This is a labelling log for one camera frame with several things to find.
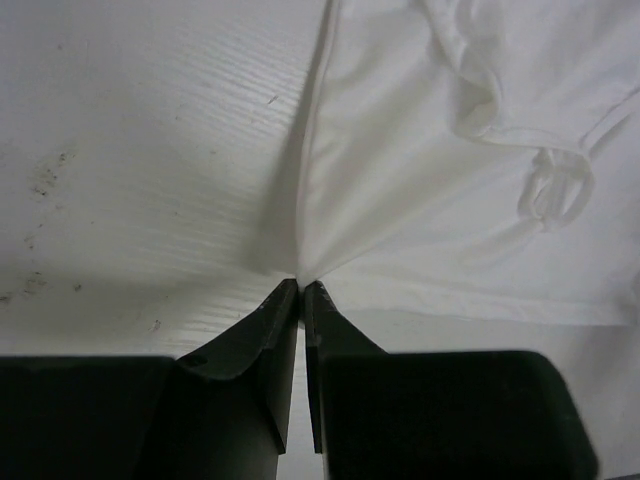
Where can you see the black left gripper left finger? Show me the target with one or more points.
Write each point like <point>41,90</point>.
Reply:
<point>218,412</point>

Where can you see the white tank top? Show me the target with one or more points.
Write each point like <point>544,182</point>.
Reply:
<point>475,160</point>

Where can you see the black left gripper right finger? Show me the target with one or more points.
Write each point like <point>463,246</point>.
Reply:
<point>451,415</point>

